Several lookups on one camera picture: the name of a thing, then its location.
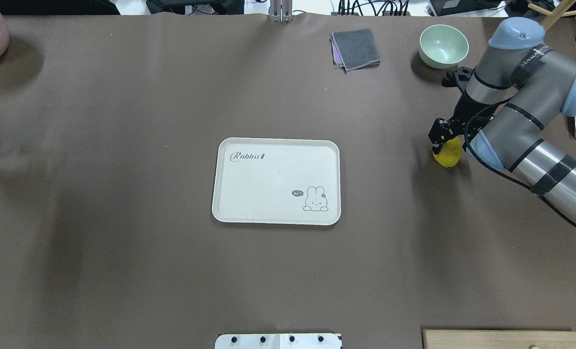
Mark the grey folded cloth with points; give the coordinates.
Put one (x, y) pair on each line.
(353, 50)

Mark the mint green bowl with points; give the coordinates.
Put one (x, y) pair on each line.
(442, 46)

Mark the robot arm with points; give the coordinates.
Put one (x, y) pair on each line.
(518, 87)

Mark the aluminium frame post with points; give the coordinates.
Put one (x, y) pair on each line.
(281, 11)

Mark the wooden mug tree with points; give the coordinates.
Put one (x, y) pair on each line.
(552, 16)

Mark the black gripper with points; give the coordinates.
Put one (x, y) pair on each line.
(464, 114)

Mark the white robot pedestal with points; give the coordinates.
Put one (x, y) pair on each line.
(279, 341)

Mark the cream rabbit tray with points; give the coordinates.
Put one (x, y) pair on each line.
(277, 181)

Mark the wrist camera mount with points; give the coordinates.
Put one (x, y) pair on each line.
(457, 78)

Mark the yellow lemon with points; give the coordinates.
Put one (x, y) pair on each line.
(450, 153)

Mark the wooden cutting board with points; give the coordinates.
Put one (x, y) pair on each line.
(471, 339)

